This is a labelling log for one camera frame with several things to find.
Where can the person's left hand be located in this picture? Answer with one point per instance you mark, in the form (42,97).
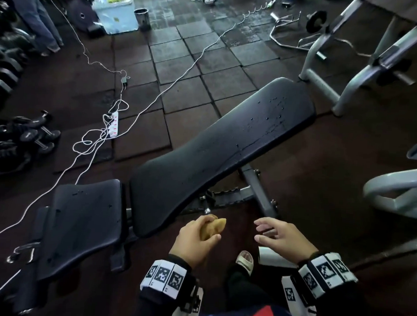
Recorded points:
(189,245)

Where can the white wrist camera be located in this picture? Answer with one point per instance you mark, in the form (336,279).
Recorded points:
(184,313)
(290,294)

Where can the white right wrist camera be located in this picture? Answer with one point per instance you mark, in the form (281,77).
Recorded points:
(290,294)

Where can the person's left forearm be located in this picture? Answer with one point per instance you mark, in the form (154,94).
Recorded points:
(150,312)

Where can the person's right hand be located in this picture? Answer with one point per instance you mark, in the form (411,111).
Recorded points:
(287,240)

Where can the pale grey curved machine frame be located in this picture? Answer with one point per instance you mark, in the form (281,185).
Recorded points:
(400,181)

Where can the brown cleaning cloth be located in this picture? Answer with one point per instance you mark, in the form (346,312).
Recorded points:
(214,227)

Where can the person's right forearm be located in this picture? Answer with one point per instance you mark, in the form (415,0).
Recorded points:
(350,310)

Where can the marker wristband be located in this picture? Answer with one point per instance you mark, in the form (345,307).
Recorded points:
(163,275)
(324,271)

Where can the small metal bucket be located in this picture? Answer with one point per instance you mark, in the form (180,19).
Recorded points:
(142,18)

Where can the pile of black dumbbells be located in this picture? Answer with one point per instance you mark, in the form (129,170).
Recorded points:
(30,134)

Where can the chrome trap bar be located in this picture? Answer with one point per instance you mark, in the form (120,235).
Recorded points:
(275,17)

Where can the black toothed adjustment rail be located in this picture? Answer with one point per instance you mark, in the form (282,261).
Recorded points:
(227,198)

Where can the left marker wristband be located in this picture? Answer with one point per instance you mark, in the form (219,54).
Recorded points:
(163,275)

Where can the translucent plastic storage box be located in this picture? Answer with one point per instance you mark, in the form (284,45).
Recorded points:
(116,17)

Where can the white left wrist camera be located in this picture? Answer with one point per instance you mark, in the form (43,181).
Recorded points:
(184,313)

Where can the white power strip red switches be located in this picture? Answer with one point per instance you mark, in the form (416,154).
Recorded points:
(114,124)

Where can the small black weight plate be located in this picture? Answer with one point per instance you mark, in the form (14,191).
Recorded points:
(316,21)
(391,72)

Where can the large black weight plate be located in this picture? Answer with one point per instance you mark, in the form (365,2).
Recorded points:
(82,16)

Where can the pale grey plate machine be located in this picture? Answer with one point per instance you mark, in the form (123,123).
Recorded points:
(322,87)

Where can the right marker wristband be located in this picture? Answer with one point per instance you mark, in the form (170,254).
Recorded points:
(324,271)

